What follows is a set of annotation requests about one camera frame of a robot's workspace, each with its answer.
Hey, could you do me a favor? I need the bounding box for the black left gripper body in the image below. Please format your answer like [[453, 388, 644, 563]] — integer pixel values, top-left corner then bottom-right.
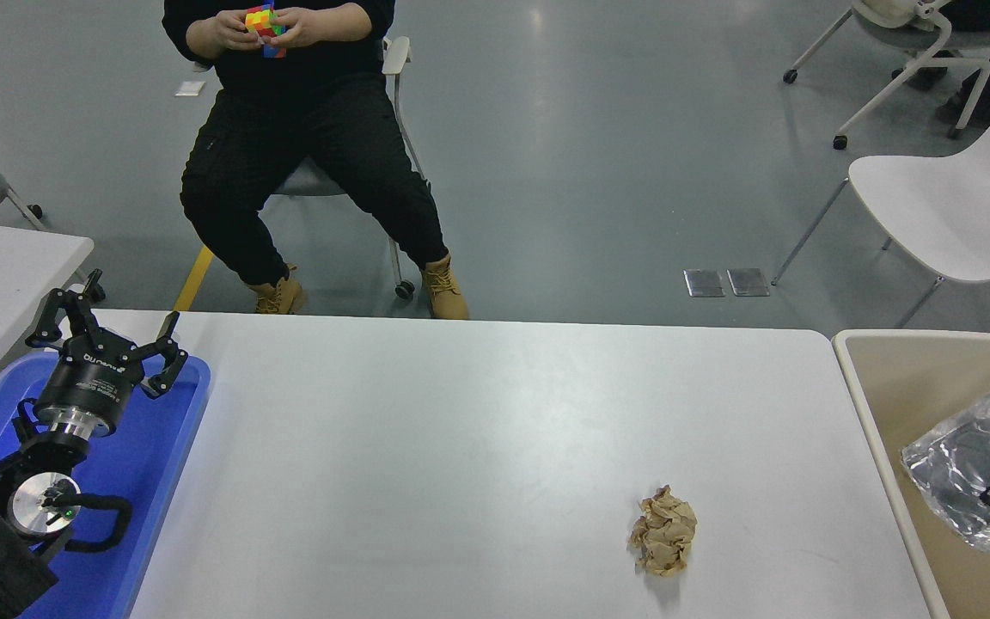
[[35, 335, 147, 424]]

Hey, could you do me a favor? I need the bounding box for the tan paper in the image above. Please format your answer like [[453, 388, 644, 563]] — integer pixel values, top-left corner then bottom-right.
[[628, 485, 699, 577]]

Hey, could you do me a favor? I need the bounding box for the multicoloured puzzle cube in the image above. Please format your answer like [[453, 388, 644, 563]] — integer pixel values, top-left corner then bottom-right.
[[244, 3, 287, 44]]

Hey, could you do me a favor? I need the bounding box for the person's right hand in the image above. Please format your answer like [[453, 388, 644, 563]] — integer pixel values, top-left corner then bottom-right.
[[186, 9, 255, 57]]

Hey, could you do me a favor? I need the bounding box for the person's left hand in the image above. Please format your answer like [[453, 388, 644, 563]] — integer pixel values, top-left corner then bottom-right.
[[270, 4, 333, 48]]

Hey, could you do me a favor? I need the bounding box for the yellow floor tape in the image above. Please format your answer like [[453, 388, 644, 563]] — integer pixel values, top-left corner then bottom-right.
[[173, 245, 215, 312]]

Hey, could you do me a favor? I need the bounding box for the blue plastic tray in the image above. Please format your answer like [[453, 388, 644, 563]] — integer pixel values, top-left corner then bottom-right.
[[0, 352, 211, 619]]

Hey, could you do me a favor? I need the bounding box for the large pale bin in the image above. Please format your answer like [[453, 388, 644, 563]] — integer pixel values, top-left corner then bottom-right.
[[831, 328, 990, 619]]

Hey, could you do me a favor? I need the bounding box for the white shell chair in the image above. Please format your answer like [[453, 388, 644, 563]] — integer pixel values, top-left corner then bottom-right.
[[772, 67, 990, 332]]

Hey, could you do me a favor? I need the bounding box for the white-framed rolling chair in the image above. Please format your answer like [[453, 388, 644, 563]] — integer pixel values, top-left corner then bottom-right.
[[783, 0, 990, 151]]

